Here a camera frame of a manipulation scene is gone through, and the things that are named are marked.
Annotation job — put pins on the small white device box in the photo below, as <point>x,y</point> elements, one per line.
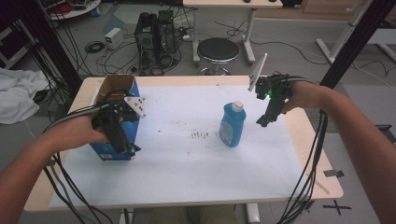
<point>113,38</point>

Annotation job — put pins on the black frame post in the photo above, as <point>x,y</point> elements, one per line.
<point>355,43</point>
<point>53,46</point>

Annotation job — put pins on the white cloth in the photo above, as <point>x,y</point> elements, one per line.
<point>17,93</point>

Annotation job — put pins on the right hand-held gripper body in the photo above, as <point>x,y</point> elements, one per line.
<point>274,87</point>

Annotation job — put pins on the black tape piece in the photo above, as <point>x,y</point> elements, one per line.
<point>333,173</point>

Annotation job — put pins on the blue cardboard box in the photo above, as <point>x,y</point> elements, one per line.
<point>116,82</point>

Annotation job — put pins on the white paper table mat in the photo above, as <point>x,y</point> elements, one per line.
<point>186,174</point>

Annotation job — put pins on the white table leg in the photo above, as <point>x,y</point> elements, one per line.
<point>252,214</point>

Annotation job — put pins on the blue bottle with white cap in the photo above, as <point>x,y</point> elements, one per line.
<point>232,127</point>

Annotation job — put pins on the black round stool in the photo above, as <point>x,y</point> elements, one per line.
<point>218,49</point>

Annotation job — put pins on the person's right hand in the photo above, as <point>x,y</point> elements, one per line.
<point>300,95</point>

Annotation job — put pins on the white metal stand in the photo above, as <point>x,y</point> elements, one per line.
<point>342,34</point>

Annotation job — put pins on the wooden desk with white legs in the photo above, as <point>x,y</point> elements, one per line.
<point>230,2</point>

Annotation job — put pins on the black computer tower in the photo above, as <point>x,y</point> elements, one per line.
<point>152,40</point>

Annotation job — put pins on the black tape cross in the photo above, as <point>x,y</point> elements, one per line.
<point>336,207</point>

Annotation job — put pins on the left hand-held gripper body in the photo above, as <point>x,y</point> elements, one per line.
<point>120,111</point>

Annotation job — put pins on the round white table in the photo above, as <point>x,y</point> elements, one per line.
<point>77,11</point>

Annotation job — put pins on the person's left hand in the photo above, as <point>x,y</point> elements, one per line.
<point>82,132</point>

